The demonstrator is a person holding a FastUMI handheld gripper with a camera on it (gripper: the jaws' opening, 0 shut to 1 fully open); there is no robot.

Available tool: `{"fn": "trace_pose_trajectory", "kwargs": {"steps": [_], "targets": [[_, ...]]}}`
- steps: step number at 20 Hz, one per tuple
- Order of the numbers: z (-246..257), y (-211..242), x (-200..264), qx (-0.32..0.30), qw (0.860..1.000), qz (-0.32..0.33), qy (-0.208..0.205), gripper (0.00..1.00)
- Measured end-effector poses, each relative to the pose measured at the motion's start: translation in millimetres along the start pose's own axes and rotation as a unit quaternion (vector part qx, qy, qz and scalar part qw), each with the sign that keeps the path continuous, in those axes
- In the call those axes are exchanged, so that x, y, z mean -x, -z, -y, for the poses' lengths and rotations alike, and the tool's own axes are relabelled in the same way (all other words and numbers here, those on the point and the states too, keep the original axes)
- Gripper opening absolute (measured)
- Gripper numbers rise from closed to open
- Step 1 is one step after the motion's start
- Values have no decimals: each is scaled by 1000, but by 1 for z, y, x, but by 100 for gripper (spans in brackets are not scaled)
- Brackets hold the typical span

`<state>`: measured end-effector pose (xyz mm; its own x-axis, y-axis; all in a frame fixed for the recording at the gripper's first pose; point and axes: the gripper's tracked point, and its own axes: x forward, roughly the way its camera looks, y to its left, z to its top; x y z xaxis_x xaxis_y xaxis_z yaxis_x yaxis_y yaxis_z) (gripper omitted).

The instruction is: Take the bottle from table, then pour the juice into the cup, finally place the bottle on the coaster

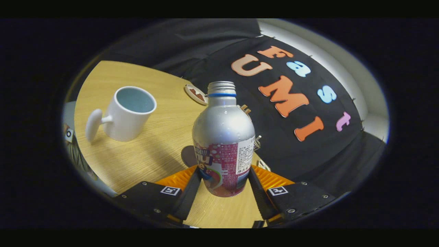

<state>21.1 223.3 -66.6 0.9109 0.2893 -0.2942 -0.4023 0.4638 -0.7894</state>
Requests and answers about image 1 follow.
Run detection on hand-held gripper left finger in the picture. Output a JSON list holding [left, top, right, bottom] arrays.
[[114, 165, 202, 225]]

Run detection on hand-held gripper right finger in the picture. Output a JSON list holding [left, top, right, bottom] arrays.
[[248, 165, 336, 225]]

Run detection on round brown coaster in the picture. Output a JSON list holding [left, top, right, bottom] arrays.
[[181, 145, 198, 168]]

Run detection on silver juice bottle pink label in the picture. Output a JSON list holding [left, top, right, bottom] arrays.
[[192, 81, 256, 198]]

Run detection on white cup with handle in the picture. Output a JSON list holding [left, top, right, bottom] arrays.
[[85, 86, 157, 143]]

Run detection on wooden table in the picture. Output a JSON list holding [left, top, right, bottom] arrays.
[[74, 61, 271, 228]]

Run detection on black backdrop cloth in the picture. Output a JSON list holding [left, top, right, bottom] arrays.
[[99, 19, 386, 199]]

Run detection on small white plate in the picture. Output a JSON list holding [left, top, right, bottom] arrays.
[[185, 84, 209, 105]]

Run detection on brown snack pieces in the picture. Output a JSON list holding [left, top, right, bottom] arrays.
[[190, 88, 206, 102]]

